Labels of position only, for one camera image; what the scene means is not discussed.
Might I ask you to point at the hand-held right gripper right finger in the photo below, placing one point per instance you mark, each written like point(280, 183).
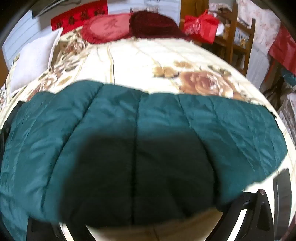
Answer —
point(269, 222)

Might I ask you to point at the red shopping bag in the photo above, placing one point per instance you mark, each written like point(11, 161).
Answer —
point(200, 25)

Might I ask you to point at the floral curtain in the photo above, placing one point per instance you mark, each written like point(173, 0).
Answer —
point(256, 20)

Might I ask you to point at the red heart-shaped cushion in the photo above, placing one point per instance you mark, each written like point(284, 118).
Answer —
point(107, 27)

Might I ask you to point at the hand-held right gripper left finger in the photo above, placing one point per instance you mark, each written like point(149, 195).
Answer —
point(41, 229)

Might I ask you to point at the dark red fluffy cushion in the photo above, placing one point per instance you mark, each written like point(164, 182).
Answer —
point(155, 25)

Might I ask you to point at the red paper banner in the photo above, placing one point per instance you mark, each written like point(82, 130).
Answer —
point(69, 19)

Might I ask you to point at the wooden chair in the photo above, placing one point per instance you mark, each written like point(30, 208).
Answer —
point(233, 39)

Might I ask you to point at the dark framed picture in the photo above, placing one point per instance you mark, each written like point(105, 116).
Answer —
point(53, 7)

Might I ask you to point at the white pillow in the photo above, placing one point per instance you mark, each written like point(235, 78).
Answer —
point(32, 62)

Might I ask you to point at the white headboard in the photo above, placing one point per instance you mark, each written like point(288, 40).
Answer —
point(20, 32)

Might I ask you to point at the dark green padded jacket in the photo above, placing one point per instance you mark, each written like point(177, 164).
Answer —
point(143, 143)

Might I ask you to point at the red hanging cloth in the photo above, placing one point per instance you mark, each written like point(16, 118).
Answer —
point(283, 48)

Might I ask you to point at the floral checked bed sheet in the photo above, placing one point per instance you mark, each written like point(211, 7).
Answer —
point(148, 64)

